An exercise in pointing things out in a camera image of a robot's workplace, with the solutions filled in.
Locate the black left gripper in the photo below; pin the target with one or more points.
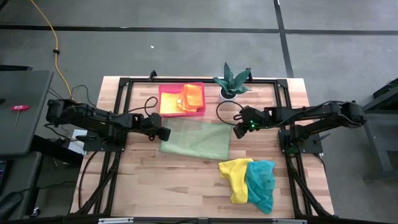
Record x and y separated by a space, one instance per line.
152 132

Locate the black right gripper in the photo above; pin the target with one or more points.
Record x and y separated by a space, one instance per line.
258 126

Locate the pale yellow fluffy towel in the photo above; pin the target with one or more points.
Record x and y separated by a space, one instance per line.
168 104

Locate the green microfiber towel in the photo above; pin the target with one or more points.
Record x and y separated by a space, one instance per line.
199 140

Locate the orange microfiber towel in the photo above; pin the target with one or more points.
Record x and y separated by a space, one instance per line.
192 98

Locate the pink plastic bin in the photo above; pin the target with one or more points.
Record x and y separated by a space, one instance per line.
164 87

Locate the bright yellow ribbed towel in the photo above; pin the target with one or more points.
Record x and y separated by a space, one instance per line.
239 186

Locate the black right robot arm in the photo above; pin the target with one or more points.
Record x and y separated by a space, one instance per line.
311 112

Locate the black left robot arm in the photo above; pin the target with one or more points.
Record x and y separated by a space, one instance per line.
93 118

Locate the teal microfiber towel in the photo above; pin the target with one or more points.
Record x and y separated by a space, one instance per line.
261 186

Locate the white plant pot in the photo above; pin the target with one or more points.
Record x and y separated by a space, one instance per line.
227 99

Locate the green snake plant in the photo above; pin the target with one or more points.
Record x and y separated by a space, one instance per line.
231 82

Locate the white paper sheet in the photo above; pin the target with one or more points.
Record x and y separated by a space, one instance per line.
74 144

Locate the dark metal bench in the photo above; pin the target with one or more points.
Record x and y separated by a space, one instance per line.
373 137

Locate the grey side table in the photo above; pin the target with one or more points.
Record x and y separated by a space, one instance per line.
31 87

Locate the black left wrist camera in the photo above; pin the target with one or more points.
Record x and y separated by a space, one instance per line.
154 119

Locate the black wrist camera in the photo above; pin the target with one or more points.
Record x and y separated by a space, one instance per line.
253 113
154 119

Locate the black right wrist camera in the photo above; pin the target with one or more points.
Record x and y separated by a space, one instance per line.
253 113

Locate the black aluminium table frame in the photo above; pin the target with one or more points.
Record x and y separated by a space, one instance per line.
143 80

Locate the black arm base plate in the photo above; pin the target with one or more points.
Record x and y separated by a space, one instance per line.
93 147
311 147

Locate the silver metal bracket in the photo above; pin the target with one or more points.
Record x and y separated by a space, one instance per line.
115 221
289 221

